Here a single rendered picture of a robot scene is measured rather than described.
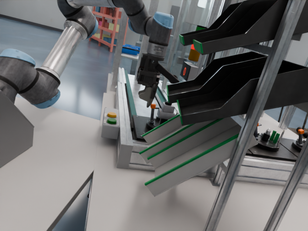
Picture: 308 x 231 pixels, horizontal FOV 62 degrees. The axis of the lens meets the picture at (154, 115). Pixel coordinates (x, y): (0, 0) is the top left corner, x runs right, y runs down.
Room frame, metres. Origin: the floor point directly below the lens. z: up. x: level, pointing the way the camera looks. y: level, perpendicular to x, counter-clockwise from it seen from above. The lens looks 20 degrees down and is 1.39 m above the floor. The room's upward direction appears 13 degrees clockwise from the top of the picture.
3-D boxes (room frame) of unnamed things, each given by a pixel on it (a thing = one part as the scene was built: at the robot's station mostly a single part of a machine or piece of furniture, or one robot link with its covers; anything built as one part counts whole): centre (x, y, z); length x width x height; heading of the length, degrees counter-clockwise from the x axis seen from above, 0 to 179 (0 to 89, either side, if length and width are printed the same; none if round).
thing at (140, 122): (1.03, -0.05, 0.96); 0.24 x 0.24 x 0.02; 13
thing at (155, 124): (1.03, -0.05, 0.98); 0.14 x 0.14 x 0.02
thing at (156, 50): (1.00, 0.05, 1.29); 0.08 x 0.08 x 0.05
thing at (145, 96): (0.99, 0.05, 1.10); 0.06 x 0.03 x 0.09; 103
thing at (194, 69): (1.24, -0.12, 1.29); 0.12 x 0.05 x 0.25; 13
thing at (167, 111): (1.03, -0.06, 1.06); 0.08 x 0.04 x 0.07; 103
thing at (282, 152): (1.14, -0.53, 1.01); 0.24 x 0.24 x 0.13; 13
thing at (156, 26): (1.01, 0.05, 1.37); 0.09 x 0.08 x 0.11; 50
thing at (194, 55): (1.24, -0.12, 1.29); 0.05 x 0.05 x 0.05
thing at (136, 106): (1.33, 0.00, 0.91); 0.84 x 0.28 x 0.10; 13
